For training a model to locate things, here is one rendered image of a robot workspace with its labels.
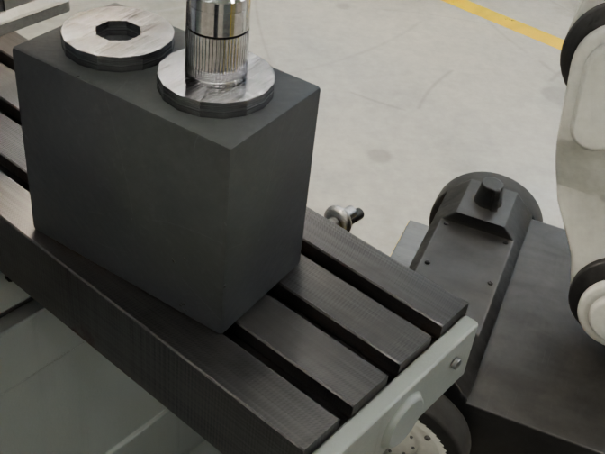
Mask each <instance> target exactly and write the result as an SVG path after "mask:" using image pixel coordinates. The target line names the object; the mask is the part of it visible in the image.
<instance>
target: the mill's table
mask: <svg viewBox="0 0 605 454"><path fill-rule="evenodd" d="M25 41H28V39H26V38H24V37H23V36H22V35H20V34H19V33H17V32H10V33H7V34H5V35H3V36H0V271H1V272H2V273H3V274H4V275H6V276H7V277H8V278H9V279H11V280H12V281H13V282H14V283H15V284H16V285H18V287H20V288H21V289H22V290H23V291H25V292H26V293H27V294H28V295H30V296H31V297H32V298H33V299H35V300H36V301H37V302H38V303H39V304H41V305H42V306H43V307H44V308H46V309H47V310H48V311H49V312H51V313H52V314H53V315H54V316H56V317H57V318H58V319H59V320H61V321H62V322H63V323H64V324H66V325H67V327H68V328H70V329H71V330H72V331H73V332H75V333H76V334H77V335H78V336H79V337H81V338H82V339H83V340H84V341H86V342H87V343H88V344H89V345H91V346H92V347H93V348H94V349H96V350H97V351H98V352H99V353H101V354H102V355H103V356H104V357H106V358H107V359H108V360H109V361H111V362H112V363H113V364H114V365H115V366H116V367H117V368H118V369H120V370H121V371H122V372H123V373H124V374H126V375H127V376H128V377H130V378H131V379H132V380H133V381H134V382H136V383H137V384H138V385H139V386H141V387H142V388H143V389H144V390H146V391H147V392H148V393H149V394H150V395H152V396H153V397H154V398H156V399H157V400H158V401H159V402H160V403H162V404H163V405H164V406H165V407H166V408H167V409H168V410H169V411H171V412H172V413H173V414H175V415H176V416H177V417H178V418H179V419H181V420H182V421H183V422H184V423H186V424H187V425H188V426H189V427H191V428H192V429H193V430H194V431H196V432H197V433H198V434H199V435H201V436H202V437H203V438H204V439H205V440H207V441H208V442H209V443H210V444H212V445H213V446H214V448H216V449H217V450H218V451H219V452H221V453H222V454H384V453H385V452H386V451H387V450H388V449H393V448H395V447H396V446H398V445H399V444H400V443H401V442H402V441H403V440H404V439H405V438H406V437H407V435H408V434H409V433H410V432H411V430H412V428H413V427H414V425H415V423H416V422H417V420H418V419H419V417H420V416H421V415H422V414H423V413H425V412H426V411H427V410H428V409H429V408H430V407H431V406H432V405H433V404H434V403H435V402H436V401H437V400H438V399H439V398H440V397H441V396H442V395H443V394H444V393H445V392H446V391H447V390H448V389H449V388H450V387H451V386H452V385H453V384H454V383H455V382H456V381H457V380H458V379H459V378H460V377H461V376H462V375H463V374H464V372H465V366H466V363H467V360H468V357H469V354H470V351H471V348H472V345H473V342H474V337H475V334H476V331H477V328H478V323H477V322H476V321H474V320H473V319H471V318H469V317H468V316H465V314H466V310H467V307H468V303H467V302H465V301H463V300H462V299H460V298H458V297H457V296H455V295H453V294H451V293H449V292H448V291H447V290H445V289H444V288H442V287H440V286H438V285H436V284H435V283H433V282H431V281H430V280H428V279H426V278H425V277H423V276H422V275H420V274H418V273H417V272H415V271H413V270H412V269H410V268H408V267H406V266H404V265H403V264H402V263H400V262H399V261H397V260H395V259H393V258H391V257H390V256H388V255H386V254H385V253H383V252H381V251H380V250H378V249H377V248H375V247H373V246H372V245H370V244H368V243H367V242H365V241H363V240H361V239H359V238H358V237H357V236H355V235H354V234H352V233H350V232H348V231H346V230H345V229H343V228H341V227H340V226H338V225H336V224H335V223H334V222H332V221H330V220H328V219H327V218H325V217H323V216H322V215H320V214H318V213H316V212H314V211H313V210H312V209H310V208H309V207H307V206H306V213H305V220H304V227H303V236H302V249H301V257H300V262H299V264H298V265H297V266H296V267H295V268H293V269H292V270H291V271H290V272H289V273H288V274H287V275H286V276H285V277H284V278H282V279H281V280H280V281H279V282H278V283H277V284H276V285H275V286H274V287H273V288H272V289H270V290H269V291H268V292H267V293H266V294H265V295H264V296H263V297H262V298H261V299H259V300H258V301H257V302H256V303H255V304H254V305H253V306H252V307H251V308H250V309H248V310H247V311H246V312H245V313H244V314H243V315H242V316H241V317H240V318H239V319H238V320H237V321H236V322H235V323H233V324H232V325H231V327H230V328H229V329H227V330H226V331H225V332H224V333H222V334H220V333H218V332H216V331H213V330H211V329H210V328H208V327H206V326H204V325H203V324H201V323H199V322H198V321H196V320H194V319H192V318H191V317H189V316H187V315H185V314H184V313H181V312H179V311H178V310H177V309H175V308H173V307H172V306H170V305H168V304H166V303H164V302H162V301H160V300H159V299H157V298H156V297H154V296H153V295H150V294H148V293H147V292H145V291H143V290H141V289H140V288H138V287H136V286H135V285H133V284H131V283H129V282H128V281H126V280H124V279H122V278H121V277H118V276H116V275H115V274H114V273H112V272H110V271H109V270H107V269H105V268H103V267H101V266H99V265H97V264H96V263H94V262H93V261H91V260H89V259H87V258H85V257H83V256H82V255H80V254H78V253H76V252H75V251H73V250H71V249H70V248H68V247H66V246H64V245H63V244H61V243H59V242H57V241H55V240H53V239H52V238H51V237H49V236H47V235H45V234H44V233H42V232H39V231H38V230H36V229H35V228H34V226H33V219H32V205H31V198H30V189H29V182H28V175H27V167H26V160H25V152H24V145H23V131H22V124H21V116H20V108H19V101H18V94H17V86H16V79H15V72H14V57H13V47H14V46H16V45H18V44H21V43H23V42H25Z"/></svg>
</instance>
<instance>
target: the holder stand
mask: <svg viewBox="0 0 605 454"><path fill-rule="evenodd" d="M13 57H14V72H15V79H16V86H17V94H18V101H19V108H20V116H21V124H22V131H23V145H24V152H25V160H26V167H27V175H28V182H29V189H30V198H31V205H32V219H33V226H34V228H35V229H36V230H38V231H39V232H42V233H44V234H45V235H47V236H49V237H51V238H52V239H53V240H55V241H57V242H59V243H61V244H63V245H64V246H66V247H68V248H70V249H71V250H73V251H75V252H76V253H78V254H80V255H82V256H83V257H85V258H87V259H89V260H91V261H93V262H94V263H96V264H97V265H99V266H101V267H103V268H105V269H107V270H109V271H110V272H112V273H114V274H115V275H116V276H118V277H121V278H122V279H124V280H126V281H128V282H129V283H131V284H133V285H135V286H136V287H138V288H140V289H141V290H143V291H145V292H147V293H148V294H150V295H153V296H154V297H156V298H157V299H159V300H160V301H162V302H164V303H166V304H168V305H170V306H172V307H173V308H175V309H177V310H178V311H179V312H181V313H184V314H185V315H187V316H189V317H191V318H192V319H194V320H196V321H198V322H199V323H201V324H203V325H204V326H206V327H208V328H210V329H211V330H213V331H216V332H218V333H220V334H222V333H224V332H225V331H226V330H227V329H229V328H230V327H231V325H232V324H233V323H235V322H236V321H237V320H238V319H239V318H240V317H241V316H242V315H243V314H244V313H245V312H246V311H247V310H248V309H250V308H251V307H252V306H253V305H254V304H255V303H256V302H257V301H258V300H259V299H261V298H262V297H263V296H264V295H265V294H266V293H267V292H268V291H269V290H270V289H272V288H273V287H274V286H275V285H276V284H277V283H278V282H279V281H280V280H281V279H282V278H284V277H285V276H286V275H287V274H288V273H289V272H290V271H291V270H292V269H293V268H295V267H296V266H297V265H298V264H299V262H300V257H301V249H302V242H303V227H304V220H305V213H306V205H307V197H308V190H309V183H310V175H311V168H312V153H313V146H314V139H315V132H316V123H317V116H318V109H319V101H320V93H321V89H320V88H319V87H318V86H316V85H314V84H312V83H310V82H307V81H305V80H303V79H300V78H298V77H295V76H293V75H290V74H288V73H285V72H283V71H281V70H279V69H277V68H273V67H270V65H269V64H268V63H267V61H266V60H264V59H261V58H260V57H259V56H257V55H256V54H254V53H252V52H248V71H247V76H246V78H245V79H244V80H243V81H242V82H240V83H239V84H237V85H235V86H228V87H208V86H202V85H199V84H197V83H195V82H194V81H192V80H191V79H190V78H189V77H188V76H187V75H186V74H185V31H183V30H181V29H179V28H176V27H175V26H172V25H171V24H170V22H169V21H168V20H167V19H165V18H163V17H161V16H160V15H158V14H156V13H152V12H150V11H146V10H143V9H139V8H135V7H126V6H124V5H120V4H118V3H112V4H110V5H107V6H105V7H96V8H93V9H89V10H86V11H83V12H80V13H77V14H74V15H73V16H71V17H70V18H68V19H67V20H66V21H65V22H64V24H63V25H61V26H59V27H57V28H55V29H53V30H51V31H48V32H45V33H43V34H41V35H39V36H37V37H34V38H32V39H30V40H28V41H25V42H23V43H21V44H18V45H16V46H14V47H13Z"/></svg>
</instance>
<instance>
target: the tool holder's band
mask: <svg viewBox="0 0 605 454"><path fill-rule="evenodd" d="M186 2H187V3H188V4H189V5H191V6H192V7H193V8H194V9H196V10H199V11H201V12H205V13H208V14H236V13H239V12H242V11H245V10H246V9H248V8H249V7H250V5H251V0H186Z"/></svg>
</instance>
